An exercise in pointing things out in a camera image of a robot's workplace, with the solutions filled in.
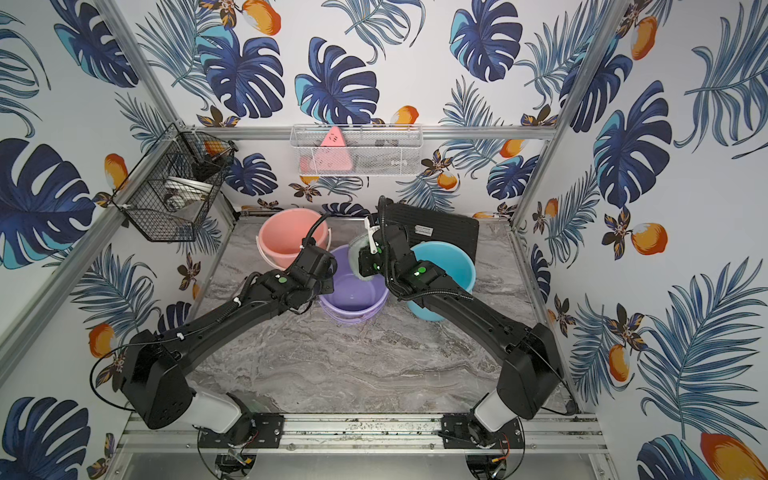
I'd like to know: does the purple plastic bucket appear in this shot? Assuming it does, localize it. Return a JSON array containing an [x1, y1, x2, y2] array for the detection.
[[320, 245, 389, 324]]

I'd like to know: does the turquoise plastic bucket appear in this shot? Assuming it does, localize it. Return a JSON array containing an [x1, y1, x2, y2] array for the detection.
[[401, 241, 476, 321]]

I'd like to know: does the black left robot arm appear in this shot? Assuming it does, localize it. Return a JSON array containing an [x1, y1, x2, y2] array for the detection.
[[112, 245, 337, 445]]

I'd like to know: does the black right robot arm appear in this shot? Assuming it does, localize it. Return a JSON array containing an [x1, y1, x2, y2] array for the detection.
[[348, 224, 564, 432]]

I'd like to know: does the pink plastic bucket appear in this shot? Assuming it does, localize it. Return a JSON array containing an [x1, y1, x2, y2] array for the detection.
[[256, 208, 321, 269]]

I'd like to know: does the black plastic tool case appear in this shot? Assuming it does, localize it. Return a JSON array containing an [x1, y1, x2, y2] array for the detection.
[[385, 203, 480, 261]]

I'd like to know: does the pink triangular object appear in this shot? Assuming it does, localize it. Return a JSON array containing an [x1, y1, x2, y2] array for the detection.
[[308, 126, 354, 173]]

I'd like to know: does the white wire shelf basket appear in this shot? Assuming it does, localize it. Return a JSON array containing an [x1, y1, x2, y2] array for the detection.
[[290, 124, 424, 177]]

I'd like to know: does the black wire basket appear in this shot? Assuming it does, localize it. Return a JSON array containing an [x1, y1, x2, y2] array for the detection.
[[110, 124, 237, 243]]

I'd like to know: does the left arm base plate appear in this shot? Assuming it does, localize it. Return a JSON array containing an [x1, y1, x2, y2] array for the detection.
[[198, 413, 285, 450]]

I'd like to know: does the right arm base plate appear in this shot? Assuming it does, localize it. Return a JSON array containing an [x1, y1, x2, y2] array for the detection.
[[436, 414, 525, 451]]

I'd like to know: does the aluminium front rail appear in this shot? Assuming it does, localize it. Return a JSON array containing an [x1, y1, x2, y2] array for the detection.
[[117, 413, 608, 455]]

